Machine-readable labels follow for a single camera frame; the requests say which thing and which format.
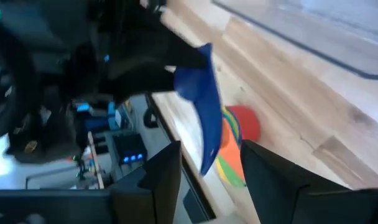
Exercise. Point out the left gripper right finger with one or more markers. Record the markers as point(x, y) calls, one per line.
point(270, 186)

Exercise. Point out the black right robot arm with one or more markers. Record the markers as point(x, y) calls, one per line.
point(8, 77)

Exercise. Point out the small dark blue measuring cup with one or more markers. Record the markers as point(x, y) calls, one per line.
point(201, 93)

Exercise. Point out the red measuring cup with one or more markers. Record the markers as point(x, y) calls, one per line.
point(245, 121)

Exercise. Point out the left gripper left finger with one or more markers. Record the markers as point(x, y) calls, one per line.
point(158, 186)

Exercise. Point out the black box blue lights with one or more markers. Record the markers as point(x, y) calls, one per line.
point(130, 149)

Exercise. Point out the green measuring cup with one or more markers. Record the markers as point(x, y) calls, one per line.
point(234, 182)

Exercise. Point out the orange measuring cup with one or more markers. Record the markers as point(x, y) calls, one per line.
point(231, 149)

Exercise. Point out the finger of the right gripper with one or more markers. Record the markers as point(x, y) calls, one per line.
point(182, 53)
point(145, 82)

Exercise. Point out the yellow measuring cup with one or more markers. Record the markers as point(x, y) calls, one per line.
point(219, 168)

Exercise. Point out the clear plastic basket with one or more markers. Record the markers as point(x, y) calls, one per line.
point(301, 31)

